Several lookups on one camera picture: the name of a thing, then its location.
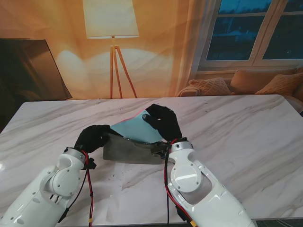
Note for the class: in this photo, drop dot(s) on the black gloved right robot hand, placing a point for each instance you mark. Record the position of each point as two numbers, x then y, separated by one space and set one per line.
165 125

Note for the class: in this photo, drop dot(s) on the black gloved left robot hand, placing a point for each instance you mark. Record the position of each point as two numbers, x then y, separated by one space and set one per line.
91 139

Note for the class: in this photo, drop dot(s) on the pink blue-backed paper sheet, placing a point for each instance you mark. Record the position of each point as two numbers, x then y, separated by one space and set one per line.
135 128

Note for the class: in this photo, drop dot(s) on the grey fabric storage pouch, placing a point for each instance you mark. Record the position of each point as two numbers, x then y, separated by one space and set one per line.
132 152

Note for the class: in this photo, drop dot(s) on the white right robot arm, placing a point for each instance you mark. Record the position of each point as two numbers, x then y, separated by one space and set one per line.
201 189

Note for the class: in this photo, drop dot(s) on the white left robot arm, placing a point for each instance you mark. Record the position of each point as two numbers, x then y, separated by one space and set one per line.
45 189

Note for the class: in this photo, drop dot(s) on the beige knit cushion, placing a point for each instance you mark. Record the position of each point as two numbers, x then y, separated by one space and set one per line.
208 86

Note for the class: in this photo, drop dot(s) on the cream sheer curtain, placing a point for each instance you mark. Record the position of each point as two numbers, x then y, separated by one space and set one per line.
189 47

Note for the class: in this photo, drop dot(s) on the plain orange cushion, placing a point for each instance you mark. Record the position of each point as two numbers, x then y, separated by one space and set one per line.
248 81

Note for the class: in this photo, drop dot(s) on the white framed night window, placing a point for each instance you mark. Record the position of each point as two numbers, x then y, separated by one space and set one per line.
236 35

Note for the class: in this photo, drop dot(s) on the tripod floor lamp white shade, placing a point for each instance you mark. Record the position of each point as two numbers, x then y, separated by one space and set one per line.
111 19

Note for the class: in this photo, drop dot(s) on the orange knit cushion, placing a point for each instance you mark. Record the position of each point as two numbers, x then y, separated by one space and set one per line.
284 84

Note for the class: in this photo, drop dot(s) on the beige sofa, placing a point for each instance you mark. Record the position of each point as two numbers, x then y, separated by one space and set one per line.
296 101

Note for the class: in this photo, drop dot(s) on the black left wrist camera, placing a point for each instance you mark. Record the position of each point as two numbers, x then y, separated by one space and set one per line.
91 164

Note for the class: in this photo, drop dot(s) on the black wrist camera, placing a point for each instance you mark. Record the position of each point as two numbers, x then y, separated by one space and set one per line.
91 164
159 150

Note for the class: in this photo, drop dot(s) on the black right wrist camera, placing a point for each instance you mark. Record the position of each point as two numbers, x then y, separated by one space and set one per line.
159 150

